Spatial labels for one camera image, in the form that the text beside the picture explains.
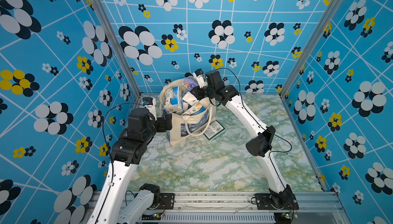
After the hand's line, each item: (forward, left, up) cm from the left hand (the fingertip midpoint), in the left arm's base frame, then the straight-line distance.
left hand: (164, 113), depth 68 cm
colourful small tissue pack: (+16, -1, -5) cm, 17 cm away
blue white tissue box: (+10, -13, -11) cm, 20 cm away
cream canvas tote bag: (0, -8, -13) cm, 15 cm away
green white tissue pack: (+8, -24, -27) cm, 37 cm away
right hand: (+20, -13, -4) cm, 24 cm away
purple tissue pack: (+23, -10, -3) cm, 25 cm away
